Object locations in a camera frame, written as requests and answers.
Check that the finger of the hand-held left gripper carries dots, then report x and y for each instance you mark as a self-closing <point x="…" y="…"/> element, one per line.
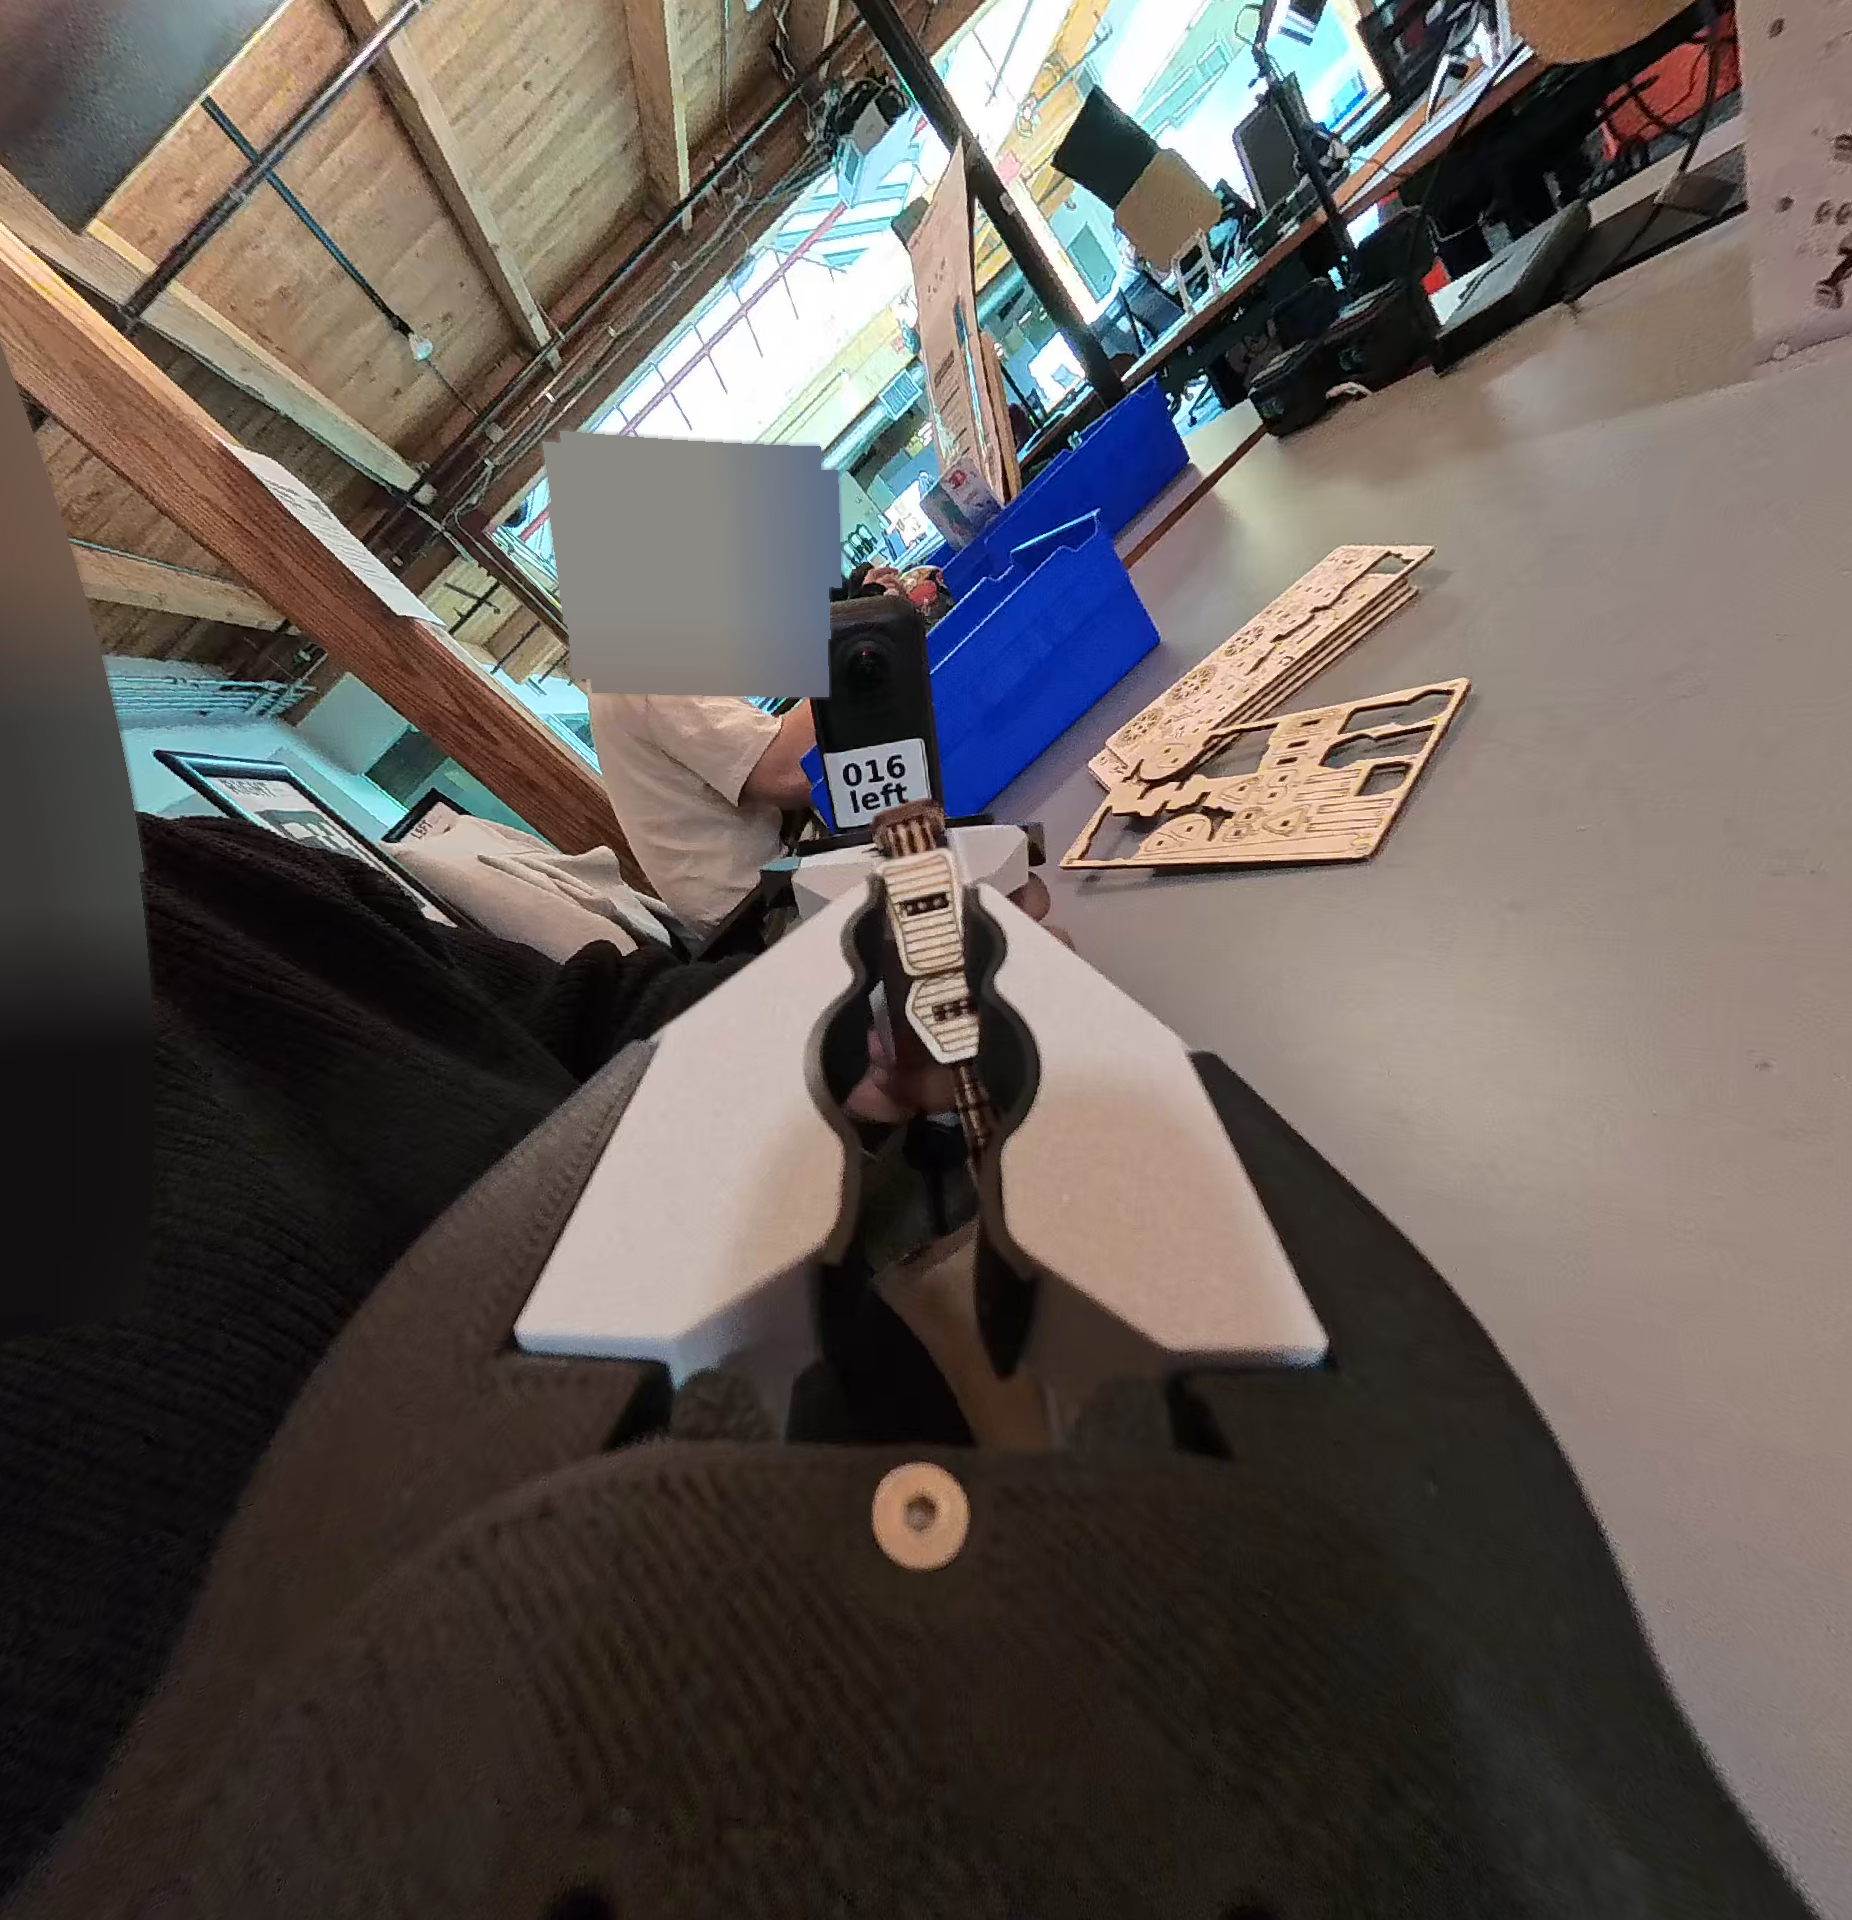
<point x="829" y="885"/>
<point x="992" y="855"/>

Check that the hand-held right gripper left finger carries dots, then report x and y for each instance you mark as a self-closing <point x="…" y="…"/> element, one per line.
<point x="702" y="1185"/>

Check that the black diagonal pole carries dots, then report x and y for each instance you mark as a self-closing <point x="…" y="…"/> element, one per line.
<point x="1001" y="194"/>

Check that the person's left hand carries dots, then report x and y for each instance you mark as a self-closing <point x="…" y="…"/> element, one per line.
<point x="889" y="1087"/>

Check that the blue plastic bin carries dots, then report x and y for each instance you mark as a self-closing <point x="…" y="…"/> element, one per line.
<point x="1106" y="443"/>
<point x="1030" y="643"/>

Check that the black equipment cases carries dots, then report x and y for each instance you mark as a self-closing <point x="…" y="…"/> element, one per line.
<point x="1346" y="345"/>

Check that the layered wooden puzzle piece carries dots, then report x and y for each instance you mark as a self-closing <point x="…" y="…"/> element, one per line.
<point x="910" y="834"/>

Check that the stack of wooden puzzle sheets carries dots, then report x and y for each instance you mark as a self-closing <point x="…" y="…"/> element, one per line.
<point x="1286" y="631"/>

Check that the black framed marker poster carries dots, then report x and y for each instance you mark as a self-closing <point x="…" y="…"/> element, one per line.
<point x="289" y="809"/>

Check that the white paper sign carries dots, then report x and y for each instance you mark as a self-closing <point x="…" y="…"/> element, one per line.
<point x="340" y="531"/>

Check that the tall cardboard panel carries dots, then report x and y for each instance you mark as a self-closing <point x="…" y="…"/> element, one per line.
<point x="949" y="301"/>

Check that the wooden ceiling beam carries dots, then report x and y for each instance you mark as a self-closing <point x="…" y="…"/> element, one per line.
<point x="265" y="540"/>

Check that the beige cloth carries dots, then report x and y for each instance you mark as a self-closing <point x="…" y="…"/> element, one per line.
<point x="537" y="900"/>

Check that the engraved wooden puzzle piece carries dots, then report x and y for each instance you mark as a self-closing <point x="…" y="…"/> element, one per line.
<point x="927" y="921"/>

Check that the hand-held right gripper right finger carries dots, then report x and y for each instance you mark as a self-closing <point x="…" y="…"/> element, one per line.
<point x="1151" y="1185"/>

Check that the wooden puzzle sheet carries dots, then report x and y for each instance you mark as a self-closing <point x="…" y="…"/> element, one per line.
<point x="1168" y="843"/>

